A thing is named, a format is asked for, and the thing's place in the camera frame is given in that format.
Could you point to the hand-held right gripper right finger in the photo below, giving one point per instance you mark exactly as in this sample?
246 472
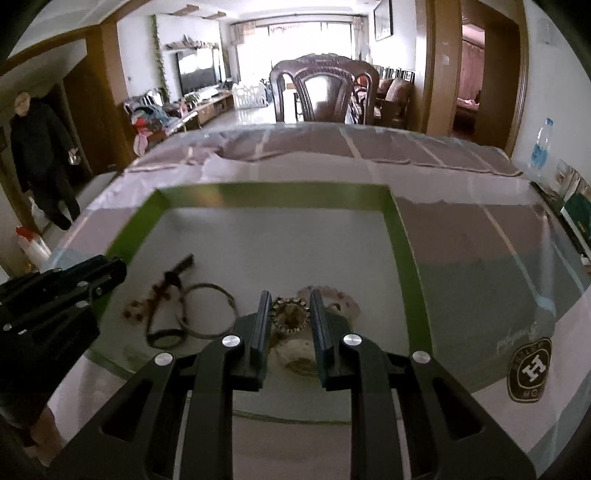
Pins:
318 332

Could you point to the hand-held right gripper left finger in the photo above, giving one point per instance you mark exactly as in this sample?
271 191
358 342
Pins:
263 332

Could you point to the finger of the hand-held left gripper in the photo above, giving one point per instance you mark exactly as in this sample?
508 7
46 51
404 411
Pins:
51 314
69 279

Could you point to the silver bangle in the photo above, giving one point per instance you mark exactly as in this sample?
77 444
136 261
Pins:
184 309

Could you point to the green cardboard box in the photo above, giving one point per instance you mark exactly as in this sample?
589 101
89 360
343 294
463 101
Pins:
277 240

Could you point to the red and white plastic container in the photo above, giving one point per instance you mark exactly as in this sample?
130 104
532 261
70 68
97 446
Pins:
32 247

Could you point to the small black clip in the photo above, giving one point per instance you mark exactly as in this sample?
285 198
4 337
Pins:
178 270

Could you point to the pile of colourful clothes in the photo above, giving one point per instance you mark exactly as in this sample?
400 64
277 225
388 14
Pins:
150 120

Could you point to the wooden television cabinet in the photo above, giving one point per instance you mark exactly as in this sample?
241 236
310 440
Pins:
212 104

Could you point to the dark wooden chair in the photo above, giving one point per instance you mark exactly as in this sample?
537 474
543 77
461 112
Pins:
323 97

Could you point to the white plastic fence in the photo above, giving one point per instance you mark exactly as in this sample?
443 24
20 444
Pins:
251 94

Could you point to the flat screen television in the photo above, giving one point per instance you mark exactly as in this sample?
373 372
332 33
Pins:
196 71

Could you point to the wooden sofa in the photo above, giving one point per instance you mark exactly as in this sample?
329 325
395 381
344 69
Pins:
395 99

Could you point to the green ivy garland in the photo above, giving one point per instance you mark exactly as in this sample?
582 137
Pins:
158 50

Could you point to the clear water bottle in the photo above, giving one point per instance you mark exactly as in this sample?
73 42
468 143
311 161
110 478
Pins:
539 152

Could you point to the dark green carton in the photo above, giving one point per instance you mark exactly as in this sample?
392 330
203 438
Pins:
577 212

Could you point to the small printed carton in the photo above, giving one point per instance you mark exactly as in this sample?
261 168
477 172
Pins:
570 177

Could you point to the wooden wall shelf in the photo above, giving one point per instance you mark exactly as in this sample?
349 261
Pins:
189 44

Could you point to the framed wall picture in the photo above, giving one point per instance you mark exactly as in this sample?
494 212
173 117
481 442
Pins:
383 21

